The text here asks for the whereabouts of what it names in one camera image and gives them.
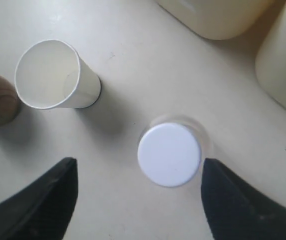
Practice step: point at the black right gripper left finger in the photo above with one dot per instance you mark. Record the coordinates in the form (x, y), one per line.
(42, 210)

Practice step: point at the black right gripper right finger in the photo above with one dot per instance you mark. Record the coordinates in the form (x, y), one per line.
(237, 211)

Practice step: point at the clear bottle white cap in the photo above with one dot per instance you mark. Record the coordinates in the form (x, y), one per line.
(172, 149)

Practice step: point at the white paper cup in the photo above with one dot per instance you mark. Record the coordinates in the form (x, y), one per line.
(51, 74)

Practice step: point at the cream plastic bin middle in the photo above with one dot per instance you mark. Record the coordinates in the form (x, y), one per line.
(270, 62)

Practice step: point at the cream plastic bin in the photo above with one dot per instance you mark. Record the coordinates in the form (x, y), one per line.
(217, 19)
(270, 62)

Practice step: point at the cream plastic bin left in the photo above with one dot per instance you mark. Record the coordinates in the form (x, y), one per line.
(217, 19)

